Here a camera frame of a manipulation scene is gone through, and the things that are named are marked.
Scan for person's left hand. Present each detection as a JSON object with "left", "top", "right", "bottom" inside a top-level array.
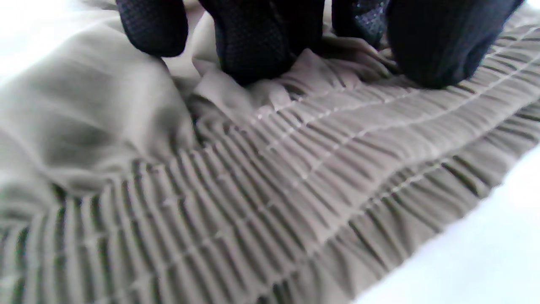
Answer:
[{"left": 116, "top": 0, "right": 526, "bottom": 89}]

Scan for white table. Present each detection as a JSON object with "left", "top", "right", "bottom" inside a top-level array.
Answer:
[{"left": 0, "top": 0, "right": 540, "bottom": 304}]

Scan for brown shorts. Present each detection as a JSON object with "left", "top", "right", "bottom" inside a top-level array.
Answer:
[{"left": 0, "top": 0, "right": 540, "bottom": 304}]

